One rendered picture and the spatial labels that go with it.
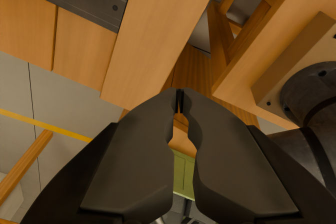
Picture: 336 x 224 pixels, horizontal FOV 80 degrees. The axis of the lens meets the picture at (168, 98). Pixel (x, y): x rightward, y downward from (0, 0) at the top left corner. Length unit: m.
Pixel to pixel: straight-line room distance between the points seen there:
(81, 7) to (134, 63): 0.15
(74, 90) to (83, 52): 1.40
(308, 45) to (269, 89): 0.11
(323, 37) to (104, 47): 0.44
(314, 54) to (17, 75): 2.06
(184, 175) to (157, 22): 0.57
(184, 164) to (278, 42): 0.54
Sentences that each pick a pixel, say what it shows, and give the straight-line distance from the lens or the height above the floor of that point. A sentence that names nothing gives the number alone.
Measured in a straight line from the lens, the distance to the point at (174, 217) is 1.03.
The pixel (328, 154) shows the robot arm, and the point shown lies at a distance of 0.36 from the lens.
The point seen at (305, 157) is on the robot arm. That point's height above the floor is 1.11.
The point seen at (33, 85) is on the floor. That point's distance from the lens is 2.13.
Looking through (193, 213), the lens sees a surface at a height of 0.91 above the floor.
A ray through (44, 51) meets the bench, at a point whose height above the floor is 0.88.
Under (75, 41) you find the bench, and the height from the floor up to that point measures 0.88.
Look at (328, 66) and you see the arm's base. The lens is 0.48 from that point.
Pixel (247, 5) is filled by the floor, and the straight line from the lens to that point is 1.37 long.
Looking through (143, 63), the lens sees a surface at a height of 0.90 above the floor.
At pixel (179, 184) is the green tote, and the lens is 0.78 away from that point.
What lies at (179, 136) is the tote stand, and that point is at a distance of 0.78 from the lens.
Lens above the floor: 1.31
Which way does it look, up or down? 51 degrees down
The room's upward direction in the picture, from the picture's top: 168 degrees counter-clockwise
